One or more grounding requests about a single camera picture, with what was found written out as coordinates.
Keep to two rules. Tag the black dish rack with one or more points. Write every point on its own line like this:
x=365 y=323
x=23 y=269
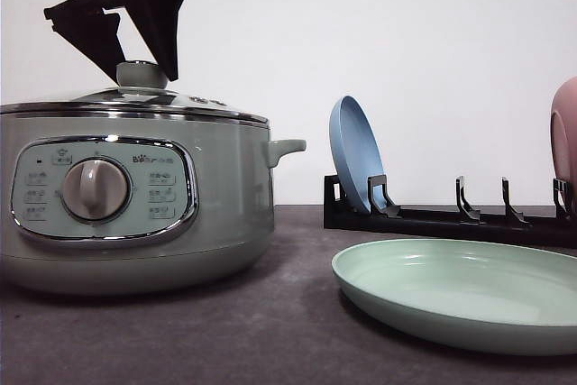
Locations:
x=558 y=230

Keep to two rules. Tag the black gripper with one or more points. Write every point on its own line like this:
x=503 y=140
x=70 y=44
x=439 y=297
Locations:
x=95 y=29

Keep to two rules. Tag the green electric steamer pot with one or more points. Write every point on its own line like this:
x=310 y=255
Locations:
x=139 y=189

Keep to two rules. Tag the pink plate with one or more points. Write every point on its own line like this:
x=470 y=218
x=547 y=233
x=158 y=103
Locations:
x=563 y=138

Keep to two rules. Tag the glass steamer lid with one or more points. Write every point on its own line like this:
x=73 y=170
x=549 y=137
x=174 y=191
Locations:
x=142 y=93

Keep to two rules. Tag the green plate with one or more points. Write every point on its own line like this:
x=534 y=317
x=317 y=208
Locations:
x=467 y=291

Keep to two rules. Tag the blue plate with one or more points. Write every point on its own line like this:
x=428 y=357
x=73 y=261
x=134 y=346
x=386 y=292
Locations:
x=357 y=152

